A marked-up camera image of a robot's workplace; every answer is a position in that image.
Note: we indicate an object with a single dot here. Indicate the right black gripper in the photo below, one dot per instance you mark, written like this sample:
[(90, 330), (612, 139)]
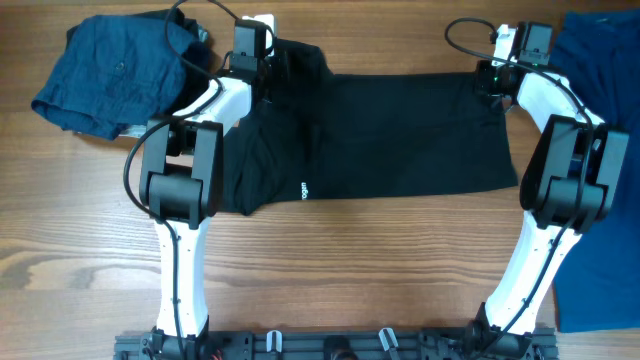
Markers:
[(483, 70)]

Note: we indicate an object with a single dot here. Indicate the left white rail clip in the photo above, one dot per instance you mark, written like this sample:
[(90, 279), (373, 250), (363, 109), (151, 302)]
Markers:
[(274, 341)]

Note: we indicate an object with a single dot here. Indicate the right white rail clip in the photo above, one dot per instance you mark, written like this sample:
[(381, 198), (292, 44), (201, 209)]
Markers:
[(388, 339)]

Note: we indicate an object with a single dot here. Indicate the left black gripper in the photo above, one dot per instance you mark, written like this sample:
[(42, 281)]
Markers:
[(282, 59)]

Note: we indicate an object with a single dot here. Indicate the white rail clip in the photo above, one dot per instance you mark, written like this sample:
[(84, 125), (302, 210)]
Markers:
[(274, 341), (388, 339)]

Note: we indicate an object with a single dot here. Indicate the black t-shirt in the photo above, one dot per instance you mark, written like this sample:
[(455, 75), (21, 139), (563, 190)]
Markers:
[(322, 135)]

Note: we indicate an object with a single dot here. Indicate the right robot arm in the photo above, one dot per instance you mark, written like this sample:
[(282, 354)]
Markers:
[(568, 186)]

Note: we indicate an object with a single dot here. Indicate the folded dark blue shirt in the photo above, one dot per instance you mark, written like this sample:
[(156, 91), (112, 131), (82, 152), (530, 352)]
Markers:
[(110, 75)]

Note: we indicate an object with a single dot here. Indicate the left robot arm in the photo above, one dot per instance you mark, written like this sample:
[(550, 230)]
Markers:
[(182, 179)]

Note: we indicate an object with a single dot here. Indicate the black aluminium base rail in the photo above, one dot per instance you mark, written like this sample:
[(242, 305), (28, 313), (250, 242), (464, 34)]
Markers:
[(429, 343)]

